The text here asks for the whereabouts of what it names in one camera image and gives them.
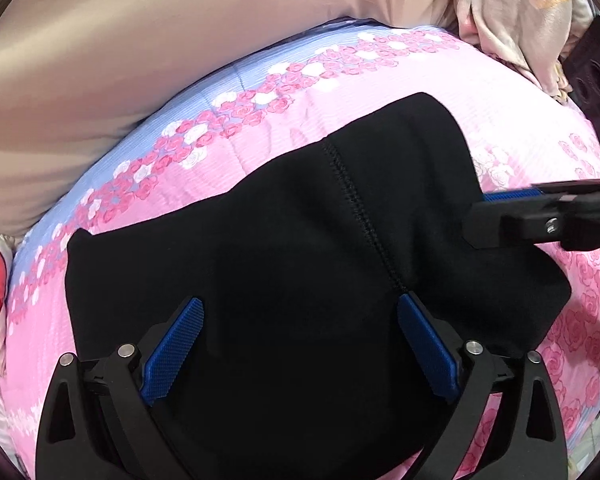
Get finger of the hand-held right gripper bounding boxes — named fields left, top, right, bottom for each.
left=462, top=182, right=573, bottom=252

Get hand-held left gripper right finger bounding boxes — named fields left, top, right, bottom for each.
left=397, top=292, right=567, bottom=480

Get beige fabric drape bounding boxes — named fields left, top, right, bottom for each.
left=0, top=0, right=456, bottom=236

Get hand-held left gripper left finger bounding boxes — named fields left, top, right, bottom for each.
left=35, top=296, right=205, bottom=480

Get cream floral quilt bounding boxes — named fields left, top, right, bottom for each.
left=452, top=0, right=598, bottom=106

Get pink rose print bedsheet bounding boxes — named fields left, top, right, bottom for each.
left=0, top=19, right=600, bottom=480

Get black pants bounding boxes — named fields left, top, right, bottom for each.
left=64, top=91, right=573, bottom=480

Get black device with round holes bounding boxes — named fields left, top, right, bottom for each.
left=562, top=14, right=600, bottom=128

